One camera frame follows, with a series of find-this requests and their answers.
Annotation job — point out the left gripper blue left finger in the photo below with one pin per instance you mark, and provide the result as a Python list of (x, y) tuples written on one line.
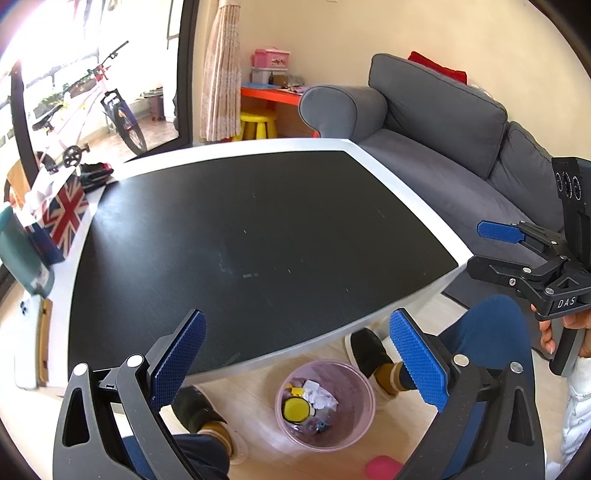
[(171, 357)]

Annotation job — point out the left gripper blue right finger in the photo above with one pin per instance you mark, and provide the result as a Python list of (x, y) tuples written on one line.
[(425, 365)]

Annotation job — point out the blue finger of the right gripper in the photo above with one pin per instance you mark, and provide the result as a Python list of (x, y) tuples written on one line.
[(500, 232), (504, 273)]

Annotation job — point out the white tissue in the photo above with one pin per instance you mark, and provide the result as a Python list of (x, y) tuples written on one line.
[(318, 397)]

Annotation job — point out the yellow toy brick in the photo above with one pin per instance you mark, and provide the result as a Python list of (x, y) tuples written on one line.
[(296, 391)]

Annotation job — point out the pink translucent trash bin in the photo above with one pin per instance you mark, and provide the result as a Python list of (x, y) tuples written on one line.
[(330, 430)]

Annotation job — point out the person right hand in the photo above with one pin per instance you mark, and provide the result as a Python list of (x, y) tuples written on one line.
[(581, 320)]

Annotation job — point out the right slipper foot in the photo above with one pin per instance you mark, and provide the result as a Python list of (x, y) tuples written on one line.
[(368, 354)]

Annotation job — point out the slipper foot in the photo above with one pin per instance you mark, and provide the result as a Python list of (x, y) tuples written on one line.
[(368, 354), (197, 415)]

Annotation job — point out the left slipper foot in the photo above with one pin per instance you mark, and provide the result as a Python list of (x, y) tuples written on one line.
[(197, 415)]

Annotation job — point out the grey fabric sofa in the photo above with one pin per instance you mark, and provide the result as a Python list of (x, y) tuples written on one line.
[(451, 143)]

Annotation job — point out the pink foam roller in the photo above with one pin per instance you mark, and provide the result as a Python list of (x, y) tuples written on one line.
[(383, 467)]

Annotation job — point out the red cushion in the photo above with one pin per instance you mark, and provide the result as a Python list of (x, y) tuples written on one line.
[(458, 75)]

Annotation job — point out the white coffee table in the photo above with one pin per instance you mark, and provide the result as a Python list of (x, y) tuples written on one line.
[(283, 244)]

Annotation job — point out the teal thermos bottle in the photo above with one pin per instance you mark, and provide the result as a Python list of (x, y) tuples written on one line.
[(20, 256)]

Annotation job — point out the union jack tissue box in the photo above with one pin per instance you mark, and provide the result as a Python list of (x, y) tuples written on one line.
[(52, 213)]

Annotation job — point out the black red gloves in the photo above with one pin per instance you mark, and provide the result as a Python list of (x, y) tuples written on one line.
[(94, 176)]

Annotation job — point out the pink floral curtain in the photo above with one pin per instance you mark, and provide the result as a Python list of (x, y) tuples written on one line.
[(220, 95)]

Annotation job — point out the orange kids table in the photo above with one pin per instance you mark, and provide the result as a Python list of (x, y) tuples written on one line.
[(285, 103)]

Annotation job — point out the yellow plastic stool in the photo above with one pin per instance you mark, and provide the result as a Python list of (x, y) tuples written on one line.
[(256, 125)]

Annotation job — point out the pink storage box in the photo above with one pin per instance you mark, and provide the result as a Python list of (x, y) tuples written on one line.
[(270, 58)]

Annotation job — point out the pink white bicycle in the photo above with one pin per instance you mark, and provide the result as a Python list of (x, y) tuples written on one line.
[(56, 137)]

